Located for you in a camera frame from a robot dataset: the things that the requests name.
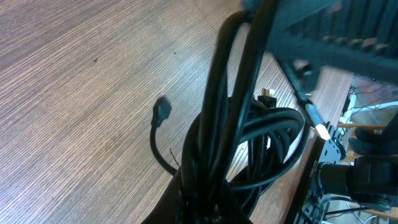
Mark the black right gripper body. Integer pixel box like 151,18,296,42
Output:
242,0,398,85

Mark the black USB cable gold plug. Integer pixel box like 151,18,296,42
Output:
149,0,332,218

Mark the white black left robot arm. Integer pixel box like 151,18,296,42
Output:
146,108,397,223

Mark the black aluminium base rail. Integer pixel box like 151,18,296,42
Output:
284,122,342,224

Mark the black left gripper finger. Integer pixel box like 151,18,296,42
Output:
143,170,251,224

